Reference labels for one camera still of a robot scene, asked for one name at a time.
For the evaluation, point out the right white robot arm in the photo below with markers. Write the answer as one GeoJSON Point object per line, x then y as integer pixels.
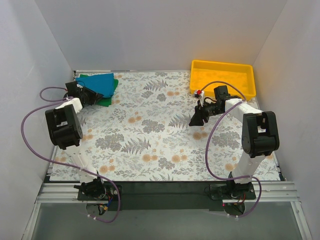
{"type": "Point", "coordinates": [259, 139]}

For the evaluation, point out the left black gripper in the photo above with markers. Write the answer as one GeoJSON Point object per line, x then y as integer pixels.
{"type": "Point", "coordinates": [90, 96]}

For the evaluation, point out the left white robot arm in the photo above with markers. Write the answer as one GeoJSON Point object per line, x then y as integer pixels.
{"type": "Point", "coordinates": [65, 131]}

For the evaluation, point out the blue t shirt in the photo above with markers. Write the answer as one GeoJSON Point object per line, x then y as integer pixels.
{"type": "Point", "coordinates": [100, 83]}

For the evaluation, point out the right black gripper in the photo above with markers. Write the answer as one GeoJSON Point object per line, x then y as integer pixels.
{"type": "Point", "coordinates": [201, 114]}

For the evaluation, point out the aluminium frame rail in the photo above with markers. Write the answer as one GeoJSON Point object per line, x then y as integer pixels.
{"type": "Point", "coordinates": [272, 191]}

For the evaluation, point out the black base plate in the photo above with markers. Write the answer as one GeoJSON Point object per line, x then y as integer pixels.
{"type": "Point", "coordinates": [170, 195]}

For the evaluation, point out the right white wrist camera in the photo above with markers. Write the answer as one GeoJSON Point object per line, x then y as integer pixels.
{"type": "Point", "coordinates": [200, 95]}

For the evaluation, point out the floral table mat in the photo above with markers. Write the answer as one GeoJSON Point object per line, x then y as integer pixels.
{"type": "Point", "coordinates": [144, 135]}

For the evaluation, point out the yellow plastic tray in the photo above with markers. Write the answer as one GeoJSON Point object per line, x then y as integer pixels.
{"type": "Point", "coordinates": [239, 75]}

